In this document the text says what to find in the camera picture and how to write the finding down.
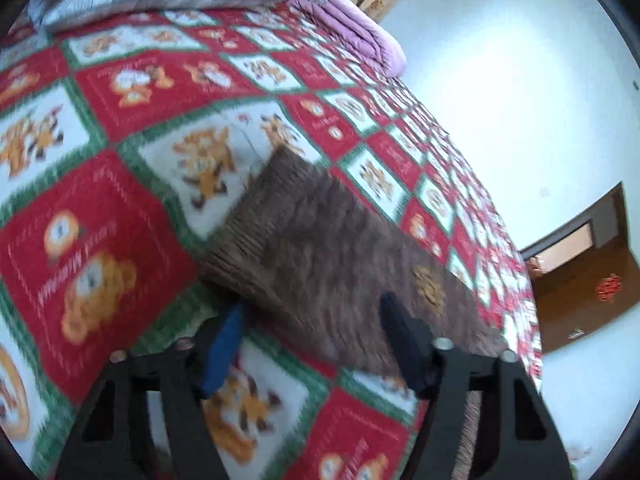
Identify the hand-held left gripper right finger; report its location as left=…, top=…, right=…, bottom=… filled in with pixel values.
left=379, top=292, right=574, bottom=480

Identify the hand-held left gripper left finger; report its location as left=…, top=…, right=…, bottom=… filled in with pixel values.
left=55, top=301, right=247, bottom=480

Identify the brown knitted sweater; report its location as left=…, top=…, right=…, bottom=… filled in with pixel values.
left=200, top=147, right=507, bottom=480

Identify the brown wooden door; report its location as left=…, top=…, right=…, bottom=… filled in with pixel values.
left=520, top=182, right=640, bottom=354

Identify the red printed blanket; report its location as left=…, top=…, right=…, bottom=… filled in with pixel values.
left=0, top=0, right=547, bottom=480

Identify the red door ornament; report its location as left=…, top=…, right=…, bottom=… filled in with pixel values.
left=594, top=273, right=627, bottom=304

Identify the folded purple blanket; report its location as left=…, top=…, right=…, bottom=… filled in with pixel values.
left=295, top=0, right=407, bottom=79

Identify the grey patterned pillow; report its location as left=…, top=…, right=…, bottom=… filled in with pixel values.
left=26, top=0, right=288, bottom=31

